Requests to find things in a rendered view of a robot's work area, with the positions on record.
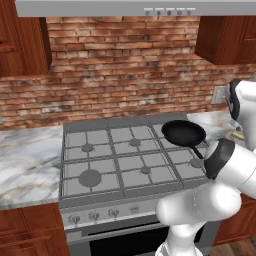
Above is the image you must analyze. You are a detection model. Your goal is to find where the black frying pan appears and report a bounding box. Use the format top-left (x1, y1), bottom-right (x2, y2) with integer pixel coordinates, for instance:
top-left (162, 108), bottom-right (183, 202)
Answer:
top-left (160, 119), bottom-right (208, 160)

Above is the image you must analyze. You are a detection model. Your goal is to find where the yellow butter stick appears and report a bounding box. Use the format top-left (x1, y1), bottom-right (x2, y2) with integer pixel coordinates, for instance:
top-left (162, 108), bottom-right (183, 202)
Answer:
top-left (231, 131), bottom-right (246, 141)

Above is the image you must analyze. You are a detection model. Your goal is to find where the grey gas hob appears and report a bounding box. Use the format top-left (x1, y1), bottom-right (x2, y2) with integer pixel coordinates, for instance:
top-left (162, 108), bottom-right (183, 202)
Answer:
top-left (58, 112), bottom-right (222, 231)

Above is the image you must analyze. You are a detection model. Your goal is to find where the grey hob knob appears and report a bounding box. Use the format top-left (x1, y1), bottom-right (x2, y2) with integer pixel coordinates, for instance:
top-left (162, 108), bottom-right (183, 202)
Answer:
top-left (68, 214), bottom-right (81, 226)
top-left (108, 207), bottom-right (121, 219)
top-left (88, 210), bottom-right (101, 222)

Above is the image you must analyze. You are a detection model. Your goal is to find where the grey oven door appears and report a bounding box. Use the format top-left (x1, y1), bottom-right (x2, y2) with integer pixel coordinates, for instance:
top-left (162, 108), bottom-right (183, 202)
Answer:
top-left (65, 221), bottom-right (221, 256)

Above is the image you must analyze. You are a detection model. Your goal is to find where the grey extractor hood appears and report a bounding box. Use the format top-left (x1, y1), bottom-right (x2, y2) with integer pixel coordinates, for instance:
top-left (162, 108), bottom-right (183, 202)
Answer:
top-left (14, 0), bottom-right (256, 18)

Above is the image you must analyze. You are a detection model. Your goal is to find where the brown wooden drawer front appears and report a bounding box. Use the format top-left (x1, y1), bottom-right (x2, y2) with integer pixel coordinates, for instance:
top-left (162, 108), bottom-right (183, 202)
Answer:
top-left (0, 202), bottom-right (66, 240)

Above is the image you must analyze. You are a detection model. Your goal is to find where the brown wooden base cupboard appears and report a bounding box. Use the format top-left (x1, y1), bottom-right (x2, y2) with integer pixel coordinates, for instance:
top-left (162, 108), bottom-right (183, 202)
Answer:
top-left (212, 193), bottom-right (256, 248)

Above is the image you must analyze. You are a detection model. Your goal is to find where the brown wooden cupboard door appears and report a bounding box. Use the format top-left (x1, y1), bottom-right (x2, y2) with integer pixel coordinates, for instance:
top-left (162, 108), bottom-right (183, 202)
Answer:
top-left (0, 234), bottom-right (71, 256)

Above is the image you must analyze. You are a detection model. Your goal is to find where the white wall socket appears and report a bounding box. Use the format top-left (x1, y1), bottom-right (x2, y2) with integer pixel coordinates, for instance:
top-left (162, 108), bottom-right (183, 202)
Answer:
top-left (212, 85), bottom-right (227, 105)

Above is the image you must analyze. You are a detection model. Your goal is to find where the grey oven door handle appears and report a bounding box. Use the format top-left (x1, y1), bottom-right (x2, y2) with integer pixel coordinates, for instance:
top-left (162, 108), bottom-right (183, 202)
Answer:
top-left (66, 222), bottom-right (172, 246)

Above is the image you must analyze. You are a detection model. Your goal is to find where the brown wooden wall cupboard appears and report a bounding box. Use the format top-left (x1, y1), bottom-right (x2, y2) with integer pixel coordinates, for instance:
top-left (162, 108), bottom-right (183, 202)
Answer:
top-left (194, 15), bottom-right (256, 66)
top-left (0, 0), bottom-right (53, 78)

